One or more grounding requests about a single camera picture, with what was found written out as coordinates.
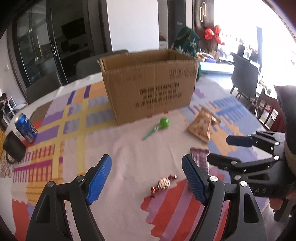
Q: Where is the person right hand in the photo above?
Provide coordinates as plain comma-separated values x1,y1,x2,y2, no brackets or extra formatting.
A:
269,190,296,210

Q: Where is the maroon striped snack packet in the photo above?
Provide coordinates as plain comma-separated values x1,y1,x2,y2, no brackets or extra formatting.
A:
190,148,210,174

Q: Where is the gold biscuit packet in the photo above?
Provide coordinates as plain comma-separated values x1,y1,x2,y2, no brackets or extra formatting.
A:
188,106,221,143

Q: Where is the dark dining chair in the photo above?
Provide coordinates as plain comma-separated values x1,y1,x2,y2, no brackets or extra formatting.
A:
230,55,259,100

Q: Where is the shiny foil wrapped candy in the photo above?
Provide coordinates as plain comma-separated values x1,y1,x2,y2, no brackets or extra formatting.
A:
151,175,178,197

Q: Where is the black mug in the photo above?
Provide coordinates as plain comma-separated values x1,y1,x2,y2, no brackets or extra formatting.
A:
3,131,26,165

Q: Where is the green wrapped lollipop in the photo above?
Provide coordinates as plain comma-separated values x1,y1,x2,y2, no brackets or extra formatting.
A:
143,118,170,140

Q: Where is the colourful patterned tablecloth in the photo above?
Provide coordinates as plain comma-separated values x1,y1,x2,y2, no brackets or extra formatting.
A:
1,74,268,240

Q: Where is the blue pepsi can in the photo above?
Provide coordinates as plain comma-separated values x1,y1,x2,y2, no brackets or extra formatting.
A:
15,113,38,143

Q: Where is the yellow woven coaster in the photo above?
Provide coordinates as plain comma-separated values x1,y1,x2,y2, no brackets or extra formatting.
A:
0,131,15,179

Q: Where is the red bow decoration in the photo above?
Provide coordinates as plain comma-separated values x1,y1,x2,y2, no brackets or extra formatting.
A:
204,25,225,46

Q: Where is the brown cardboard box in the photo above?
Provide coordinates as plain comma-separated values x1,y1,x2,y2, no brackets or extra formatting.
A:
98,50,199,126

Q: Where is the green knitted christmas bag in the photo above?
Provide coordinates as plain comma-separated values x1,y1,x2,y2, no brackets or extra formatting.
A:
171,26,202,81

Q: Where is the dark grey chair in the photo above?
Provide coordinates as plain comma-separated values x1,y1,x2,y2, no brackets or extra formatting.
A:
76,49,130,80

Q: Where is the black glass cabinet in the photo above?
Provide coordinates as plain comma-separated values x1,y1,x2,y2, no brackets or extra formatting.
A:
7,1,112,95

